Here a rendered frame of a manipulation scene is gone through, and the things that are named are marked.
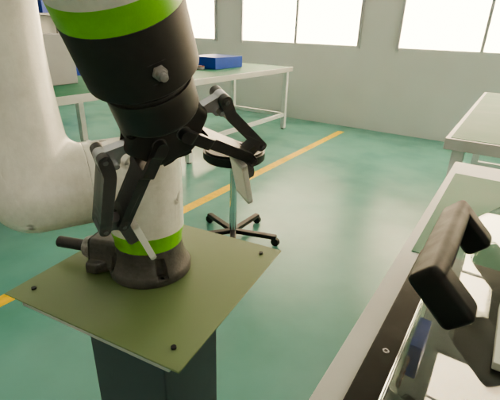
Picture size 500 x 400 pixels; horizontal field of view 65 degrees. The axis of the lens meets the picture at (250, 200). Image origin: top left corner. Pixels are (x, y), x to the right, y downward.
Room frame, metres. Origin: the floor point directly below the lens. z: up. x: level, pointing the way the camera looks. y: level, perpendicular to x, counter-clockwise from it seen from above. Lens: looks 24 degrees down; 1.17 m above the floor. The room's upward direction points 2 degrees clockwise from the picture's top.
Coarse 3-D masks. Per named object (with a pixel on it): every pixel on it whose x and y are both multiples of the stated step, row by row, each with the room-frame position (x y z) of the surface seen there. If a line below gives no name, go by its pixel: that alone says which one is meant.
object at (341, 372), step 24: (456, 168) 1.29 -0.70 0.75; (480, 168) 1.29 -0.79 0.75; (408, 240) 0.77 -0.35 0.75; (408, 264) 0.67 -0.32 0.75; (384, 288) 0.59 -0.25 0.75; (384, 312) 0.52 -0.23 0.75; (360, 336) 0.47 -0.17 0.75; (336, 360) 0.42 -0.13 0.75; (360, 360) 0.42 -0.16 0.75; (336, 384) 0.38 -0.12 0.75
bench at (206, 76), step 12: (204, 72) 4.06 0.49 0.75; (216, 72) 4.09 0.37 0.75; (228, 72) 4.12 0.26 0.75; (240, 72) 4.16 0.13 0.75; (252, 72) 4.25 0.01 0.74; (264, 72) 4.45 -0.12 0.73; (276, 72) 4.66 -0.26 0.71; (288, 72) 4.98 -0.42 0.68; (240, 108) 5.31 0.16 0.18; (252, 108) 5.22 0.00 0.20; (264, 120) 4.56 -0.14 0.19; (228, 132) 3.96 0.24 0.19; (192, 156) 3.49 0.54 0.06
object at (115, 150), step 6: (108, 144) 0.34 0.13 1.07; (114, 144) 0.34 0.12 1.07; (120, 144) 0.34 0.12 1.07; (96, 150) 0.33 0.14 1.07; (102, 150) 0.33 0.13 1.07; (108, 150) 0.33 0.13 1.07; (114, 150) 0.33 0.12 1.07; (120, 150) 0.34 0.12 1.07; (114, 156) 0.34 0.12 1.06; (120, 156) 0.34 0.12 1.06; (96, 162) 0.33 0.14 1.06; (114, 162) 0.33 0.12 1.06; (120, 162) 0.34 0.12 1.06
